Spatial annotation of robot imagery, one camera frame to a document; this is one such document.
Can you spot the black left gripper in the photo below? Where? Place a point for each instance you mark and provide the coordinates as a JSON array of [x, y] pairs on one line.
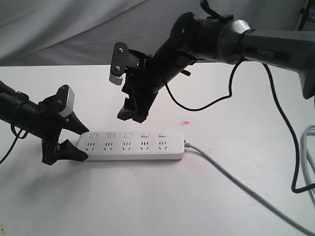
[[47, 124]]

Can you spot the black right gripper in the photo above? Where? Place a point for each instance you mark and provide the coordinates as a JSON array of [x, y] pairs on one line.
[[145, 75]]

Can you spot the white five-outlet power strip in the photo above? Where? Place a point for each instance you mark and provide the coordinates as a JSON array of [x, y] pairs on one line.
[[132, 145]]

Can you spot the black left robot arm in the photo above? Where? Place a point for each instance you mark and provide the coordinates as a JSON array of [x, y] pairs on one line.
[[15, 108]]

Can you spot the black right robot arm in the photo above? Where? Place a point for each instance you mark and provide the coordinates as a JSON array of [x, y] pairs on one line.
[[220, 39]]

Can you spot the grey backdrop cloth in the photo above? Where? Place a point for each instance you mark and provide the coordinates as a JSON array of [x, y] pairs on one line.
[[84, 32]]

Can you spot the black tripod stand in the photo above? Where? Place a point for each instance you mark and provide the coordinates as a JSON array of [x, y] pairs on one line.
[[304, 12]]

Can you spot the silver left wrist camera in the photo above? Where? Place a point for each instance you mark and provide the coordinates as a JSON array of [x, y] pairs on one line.
[[65, 100]]

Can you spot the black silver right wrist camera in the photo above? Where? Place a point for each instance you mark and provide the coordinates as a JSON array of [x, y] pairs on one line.
[[118, 63]]

